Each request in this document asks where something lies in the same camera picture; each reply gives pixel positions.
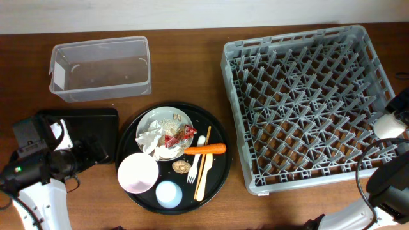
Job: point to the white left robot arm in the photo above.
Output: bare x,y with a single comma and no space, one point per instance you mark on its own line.
35,180

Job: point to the white plastic fork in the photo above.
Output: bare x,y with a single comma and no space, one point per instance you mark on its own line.
193,170

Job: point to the round black tray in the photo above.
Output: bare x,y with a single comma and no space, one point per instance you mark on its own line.
216,177

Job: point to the red snack wrapper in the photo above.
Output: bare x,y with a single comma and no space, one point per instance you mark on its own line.
183,134

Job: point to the light blue cup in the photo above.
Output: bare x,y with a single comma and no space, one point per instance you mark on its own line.
168,194

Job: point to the pile of rice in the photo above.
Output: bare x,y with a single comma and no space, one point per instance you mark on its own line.
169,126

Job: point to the brown mushroom slice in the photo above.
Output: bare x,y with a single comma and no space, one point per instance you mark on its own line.
181,166

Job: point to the grey plate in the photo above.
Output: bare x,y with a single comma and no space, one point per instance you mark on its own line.
159,114

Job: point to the wooden chopstick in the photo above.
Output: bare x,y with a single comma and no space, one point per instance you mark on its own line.
202,165

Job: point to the black rectangular tray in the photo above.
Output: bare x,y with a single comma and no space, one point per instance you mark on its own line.
103,123

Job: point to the wooden knife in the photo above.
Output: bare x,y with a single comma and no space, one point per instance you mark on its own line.
202,184

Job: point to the pink bowl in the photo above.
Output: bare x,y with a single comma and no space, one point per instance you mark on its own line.
137,173

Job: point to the white napkin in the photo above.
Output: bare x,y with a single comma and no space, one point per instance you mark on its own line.
164,153
149,140

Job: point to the white cup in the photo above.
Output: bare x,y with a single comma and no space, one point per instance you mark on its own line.
388,127

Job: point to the clear plastic bin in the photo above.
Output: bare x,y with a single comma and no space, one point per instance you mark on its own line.
101,69

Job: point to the grey dishwasher rack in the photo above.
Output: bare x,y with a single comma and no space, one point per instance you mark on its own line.
305,105

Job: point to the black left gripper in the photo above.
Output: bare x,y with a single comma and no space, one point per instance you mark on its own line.
87,158

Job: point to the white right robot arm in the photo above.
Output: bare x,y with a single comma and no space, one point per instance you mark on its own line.
384,202

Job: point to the orange carrot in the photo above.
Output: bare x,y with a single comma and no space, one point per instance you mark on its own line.
219,148

